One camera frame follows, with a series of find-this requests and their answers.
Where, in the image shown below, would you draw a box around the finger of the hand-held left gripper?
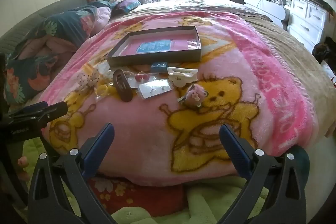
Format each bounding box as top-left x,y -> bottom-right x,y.
8,101 -> 50,120
26,102 -> 69,128

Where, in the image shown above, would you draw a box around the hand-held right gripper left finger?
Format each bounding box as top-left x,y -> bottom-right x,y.
28,123 -> 124,224

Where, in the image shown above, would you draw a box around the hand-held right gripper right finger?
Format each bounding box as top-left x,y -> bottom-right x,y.
218,124 -> 307,224

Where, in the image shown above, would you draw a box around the polka-dot fabric bow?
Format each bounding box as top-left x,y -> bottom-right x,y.
76,68 -> 101,88

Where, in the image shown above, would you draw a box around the yellow hair ties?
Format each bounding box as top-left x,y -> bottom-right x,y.
94,82 -> 117,98

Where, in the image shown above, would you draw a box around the brown oval hair clip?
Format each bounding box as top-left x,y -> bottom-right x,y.
113,69 -> 133,102

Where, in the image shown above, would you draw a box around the pink plush bear hair tie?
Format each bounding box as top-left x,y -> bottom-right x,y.
177,84 -> 206,109

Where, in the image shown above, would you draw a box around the clear earring packet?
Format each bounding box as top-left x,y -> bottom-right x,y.
138,80 -> 172,101

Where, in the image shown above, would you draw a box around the white hair claw clip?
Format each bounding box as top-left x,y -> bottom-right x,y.
167,67 -> 198,88

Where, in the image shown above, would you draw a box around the small blue box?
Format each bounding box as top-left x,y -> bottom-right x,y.
151,62 -> 168,73

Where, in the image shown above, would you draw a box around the shallow cardboard box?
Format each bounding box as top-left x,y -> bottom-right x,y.
106,25 -> 202,68

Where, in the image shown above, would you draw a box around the person's left hand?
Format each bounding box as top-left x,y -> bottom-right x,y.
16,156 -> 30,181

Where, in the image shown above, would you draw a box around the pink printed blanket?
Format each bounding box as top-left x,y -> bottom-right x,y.
42,11 -> 319,182

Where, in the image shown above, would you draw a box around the red flowered cushion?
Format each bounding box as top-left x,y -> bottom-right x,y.
88,178 -> 184,214

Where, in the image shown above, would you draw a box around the dark floral quilt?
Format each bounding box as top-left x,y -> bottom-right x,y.
5,1 -> 112,106

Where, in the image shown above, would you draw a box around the grey padded headboard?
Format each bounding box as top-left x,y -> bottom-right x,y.
0,0 -> 87,54

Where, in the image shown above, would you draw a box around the beige bedspread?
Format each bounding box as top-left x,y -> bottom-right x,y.
129,0 -> 336,135

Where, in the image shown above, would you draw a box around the pink booklet with blue label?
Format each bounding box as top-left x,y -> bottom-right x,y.
118,32 -> 201,56

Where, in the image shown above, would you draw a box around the purple pillow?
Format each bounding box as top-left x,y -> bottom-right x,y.
114,0 -> 141,13

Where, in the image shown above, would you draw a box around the dark cloth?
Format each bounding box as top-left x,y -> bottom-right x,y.
312,38 -> 336,69

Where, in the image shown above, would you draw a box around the white rounded furniture panel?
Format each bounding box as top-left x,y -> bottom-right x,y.
243,0 -> 290,30

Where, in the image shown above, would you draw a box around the white drawer dresser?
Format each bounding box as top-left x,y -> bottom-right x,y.
287,0 -> 331,47

